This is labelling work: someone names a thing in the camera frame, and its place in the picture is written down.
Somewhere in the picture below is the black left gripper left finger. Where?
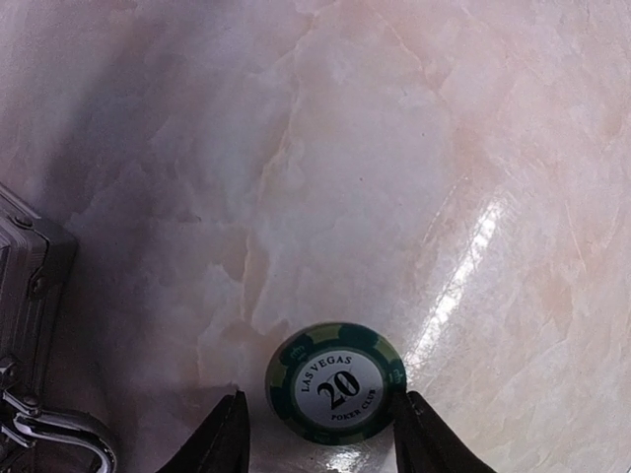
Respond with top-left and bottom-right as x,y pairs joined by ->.
165,390 -> 250,473

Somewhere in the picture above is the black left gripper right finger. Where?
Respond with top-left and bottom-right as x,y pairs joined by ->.
391,391 -> 495,473

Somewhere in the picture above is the green chip stack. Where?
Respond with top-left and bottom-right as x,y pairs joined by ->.
265,322 -> 407,445

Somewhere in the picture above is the aluminium poker case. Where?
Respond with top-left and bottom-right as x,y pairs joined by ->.
1,187 -> 118,472

